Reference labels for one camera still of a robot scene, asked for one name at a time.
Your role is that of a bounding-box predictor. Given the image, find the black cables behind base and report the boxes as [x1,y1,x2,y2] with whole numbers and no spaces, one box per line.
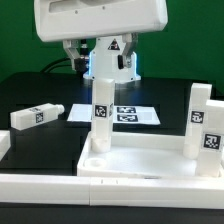
[40,56,76,74]

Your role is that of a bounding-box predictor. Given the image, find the white left obstacle bar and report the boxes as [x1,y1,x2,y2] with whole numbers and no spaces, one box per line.
[0,130,11,161]

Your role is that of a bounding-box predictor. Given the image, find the white front obstacle bar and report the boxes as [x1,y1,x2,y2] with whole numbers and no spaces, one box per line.
[0,174,224,209]

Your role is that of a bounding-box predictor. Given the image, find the white obstacle bar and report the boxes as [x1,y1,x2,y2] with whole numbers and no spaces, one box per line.
[0,174,224,209]
[0,130,11,161]

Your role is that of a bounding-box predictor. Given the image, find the white square desk top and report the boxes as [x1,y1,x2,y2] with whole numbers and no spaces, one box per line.
[77,132,200,179]

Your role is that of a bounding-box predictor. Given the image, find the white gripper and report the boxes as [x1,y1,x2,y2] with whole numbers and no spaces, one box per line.
[34,0,168,72]

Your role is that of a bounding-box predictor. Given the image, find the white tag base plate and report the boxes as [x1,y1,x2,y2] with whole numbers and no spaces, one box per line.
[68,104,160,125]

